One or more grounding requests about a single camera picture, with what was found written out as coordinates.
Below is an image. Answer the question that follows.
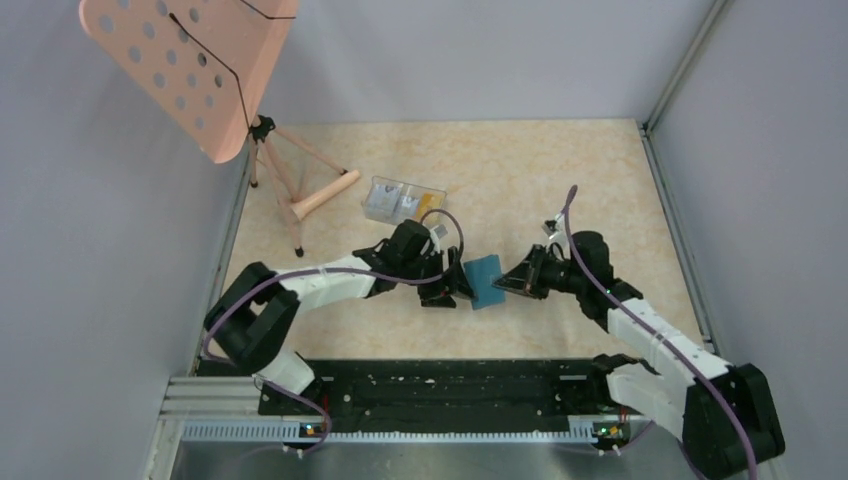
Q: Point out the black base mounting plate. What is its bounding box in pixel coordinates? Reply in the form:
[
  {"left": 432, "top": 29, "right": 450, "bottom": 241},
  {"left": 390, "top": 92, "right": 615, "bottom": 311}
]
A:
[{"left": 258, "top": 359, "right": 636, "bottom": 435}]

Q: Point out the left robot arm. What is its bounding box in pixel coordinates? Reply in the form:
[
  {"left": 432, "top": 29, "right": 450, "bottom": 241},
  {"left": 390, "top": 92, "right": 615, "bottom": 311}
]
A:
[{"left": 204, "top": 220, "right": 476, "bottom": 414}]

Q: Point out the aluminium rail frame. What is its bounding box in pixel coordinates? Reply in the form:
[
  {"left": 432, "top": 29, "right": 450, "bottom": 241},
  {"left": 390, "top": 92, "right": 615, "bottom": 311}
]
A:
[{"left": 161, "top": 377, "right": 638, "bottom": 449}]

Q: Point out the clear plastic card box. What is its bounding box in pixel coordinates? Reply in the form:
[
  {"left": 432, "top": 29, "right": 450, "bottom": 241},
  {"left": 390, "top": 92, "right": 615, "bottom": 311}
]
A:
[{"left": 362, "top": 176, "right": 448, "bottom": 225}]

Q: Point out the white card in box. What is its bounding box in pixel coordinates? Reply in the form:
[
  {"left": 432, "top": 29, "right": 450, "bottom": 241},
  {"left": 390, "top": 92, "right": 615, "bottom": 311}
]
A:
[
  {"left": 392, "top": 195, "right": 420, "bottom": 224},
  {"left": 367, "top": 184, "right": 401, "bottom": 215}
]

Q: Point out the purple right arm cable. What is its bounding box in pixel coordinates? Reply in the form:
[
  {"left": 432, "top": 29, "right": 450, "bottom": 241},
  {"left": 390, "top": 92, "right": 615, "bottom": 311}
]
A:
[{"left": 560, "top": 185, "right": 761, "bottom": 480}]

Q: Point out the yellow card in box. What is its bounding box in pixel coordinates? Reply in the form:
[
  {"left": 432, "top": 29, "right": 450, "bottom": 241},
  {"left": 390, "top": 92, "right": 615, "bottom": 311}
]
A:
[{"left": 416, "top": 193, "right": 442, "bottom": 221}]

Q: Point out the blue leather card holder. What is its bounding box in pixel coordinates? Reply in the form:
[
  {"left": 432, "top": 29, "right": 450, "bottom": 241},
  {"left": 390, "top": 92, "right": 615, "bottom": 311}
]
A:
[{"left": 463, "top": 254, "right": 506, "bottom": 311}]

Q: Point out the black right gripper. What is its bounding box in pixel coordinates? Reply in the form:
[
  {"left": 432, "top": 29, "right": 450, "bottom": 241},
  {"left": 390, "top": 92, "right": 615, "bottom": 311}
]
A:
[{"left": 494, "top": 244, "right": 586, "bottom": 300}]

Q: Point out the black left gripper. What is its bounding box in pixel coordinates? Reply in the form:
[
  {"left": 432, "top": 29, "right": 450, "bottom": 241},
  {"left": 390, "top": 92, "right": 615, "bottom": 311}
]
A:
[{"left": 400, "top": 246, "right": 477, "bottom": 309}]

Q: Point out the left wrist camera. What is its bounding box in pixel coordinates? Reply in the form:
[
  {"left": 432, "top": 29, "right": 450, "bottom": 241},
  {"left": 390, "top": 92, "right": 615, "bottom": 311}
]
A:
[{"left": 429, "top": 224, "right": 448, "bottom": 243}]

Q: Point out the pink perforated music stand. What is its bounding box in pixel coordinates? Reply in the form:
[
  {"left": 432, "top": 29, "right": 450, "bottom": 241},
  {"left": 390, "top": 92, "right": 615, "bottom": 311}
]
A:
[{"left": 78, "top": 0, "right": 360, "bottom": 257}]

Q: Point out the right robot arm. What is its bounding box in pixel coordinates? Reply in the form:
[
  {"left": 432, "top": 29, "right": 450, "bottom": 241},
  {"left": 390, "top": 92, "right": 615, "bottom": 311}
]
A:
[{"left": 493, "top": 231, "right": 786, "bottom": 479}]

